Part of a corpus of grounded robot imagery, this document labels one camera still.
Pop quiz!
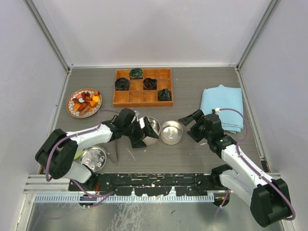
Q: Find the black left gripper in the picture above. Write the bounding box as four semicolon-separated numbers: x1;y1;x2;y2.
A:
123;116;158;148

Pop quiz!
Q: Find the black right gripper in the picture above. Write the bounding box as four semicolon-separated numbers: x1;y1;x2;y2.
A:
179;109;212;143

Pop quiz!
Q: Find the tall pink lunch tin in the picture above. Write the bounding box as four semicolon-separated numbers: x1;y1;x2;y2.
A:
142;116;161;146

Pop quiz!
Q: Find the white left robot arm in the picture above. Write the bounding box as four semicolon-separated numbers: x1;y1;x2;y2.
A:
35;108;159;191

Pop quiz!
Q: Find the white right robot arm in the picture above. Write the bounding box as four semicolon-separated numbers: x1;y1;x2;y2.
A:
178;108;296;227

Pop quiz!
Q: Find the short pink lunch tin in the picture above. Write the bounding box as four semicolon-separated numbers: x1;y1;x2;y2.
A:
160;120;183;145

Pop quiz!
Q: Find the wooden compartment tray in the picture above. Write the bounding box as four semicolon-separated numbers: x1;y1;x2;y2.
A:
113;68;174;108

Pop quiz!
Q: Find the dark seaweed roll right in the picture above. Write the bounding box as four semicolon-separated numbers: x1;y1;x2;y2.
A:
157;89;172;102

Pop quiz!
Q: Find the folded light blue cloth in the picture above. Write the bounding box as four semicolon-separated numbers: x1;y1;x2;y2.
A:
200;85;244;134

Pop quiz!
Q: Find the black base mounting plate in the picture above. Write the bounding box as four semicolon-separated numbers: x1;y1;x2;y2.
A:
81;173;227;196

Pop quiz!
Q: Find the dark seaweed roll centre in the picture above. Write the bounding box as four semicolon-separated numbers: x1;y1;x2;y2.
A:
143;77;157;90

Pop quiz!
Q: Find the round metal lid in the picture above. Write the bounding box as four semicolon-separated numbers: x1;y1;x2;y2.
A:
79;146;107;172

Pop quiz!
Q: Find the dark seaweed roll back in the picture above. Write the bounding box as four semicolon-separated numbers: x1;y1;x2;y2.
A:
129;68;143;79

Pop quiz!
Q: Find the green object behind lid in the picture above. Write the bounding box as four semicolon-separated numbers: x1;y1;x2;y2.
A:
74;150;83;160

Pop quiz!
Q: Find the brown patterned food plate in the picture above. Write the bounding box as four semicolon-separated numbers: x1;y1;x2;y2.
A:
66;88;102;118

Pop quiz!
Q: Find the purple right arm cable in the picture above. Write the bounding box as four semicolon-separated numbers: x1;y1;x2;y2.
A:
211;107;296;221

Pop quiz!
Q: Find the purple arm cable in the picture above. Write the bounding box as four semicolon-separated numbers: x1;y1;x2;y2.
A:
211;107;296;221
45;109;126;208

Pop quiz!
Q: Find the white slotted cable duct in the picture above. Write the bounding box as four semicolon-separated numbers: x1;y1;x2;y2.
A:
34;193;215;203

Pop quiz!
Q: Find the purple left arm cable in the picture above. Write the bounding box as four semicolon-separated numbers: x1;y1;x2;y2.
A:
45;109;126;208

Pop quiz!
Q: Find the aluminium frame rail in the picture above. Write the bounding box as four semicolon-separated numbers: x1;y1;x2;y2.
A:
24;175;70;194

